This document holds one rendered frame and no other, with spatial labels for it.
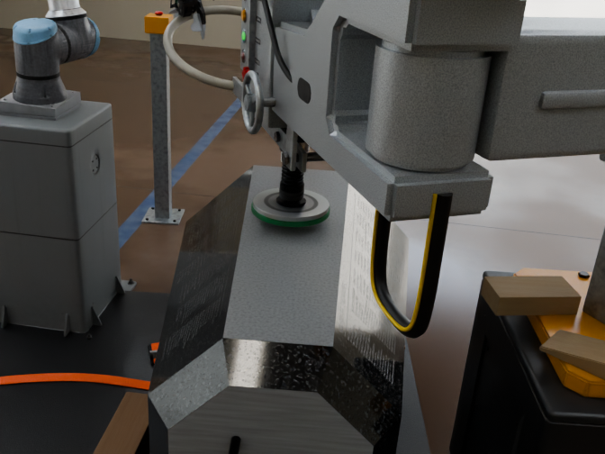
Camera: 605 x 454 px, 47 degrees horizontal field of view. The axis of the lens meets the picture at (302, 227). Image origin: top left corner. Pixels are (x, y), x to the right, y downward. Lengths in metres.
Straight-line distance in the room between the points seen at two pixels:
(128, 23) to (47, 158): 6.45
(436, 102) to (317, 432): 0.71
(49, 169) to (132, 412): 0.92
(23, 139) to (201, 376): 1.44
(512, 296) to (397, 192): 0.61
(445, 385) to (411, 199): 1.67
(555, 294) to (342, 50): 0.77
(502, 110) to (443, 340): 1.91
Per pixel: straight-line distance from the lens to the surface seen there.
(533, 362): 1.63
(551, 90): 1.24
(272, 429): 1.46
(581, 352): 1.58
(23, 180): 2.72
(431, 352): 2.92
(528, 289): 1.72
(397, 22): 1.10
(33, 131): 2.64
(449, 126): 1.15
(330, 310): 1.55
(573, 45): 1.25
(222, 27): 8.66
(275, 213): 1.86
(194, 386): 1.47
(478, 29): 1.12
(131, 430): 2.26
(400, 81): 1.13
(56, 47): 2.72
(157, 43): 3.61
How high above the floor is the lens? 1.61
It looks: 25 degrees down
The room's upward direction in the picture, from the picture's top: 4 degrees clockwise
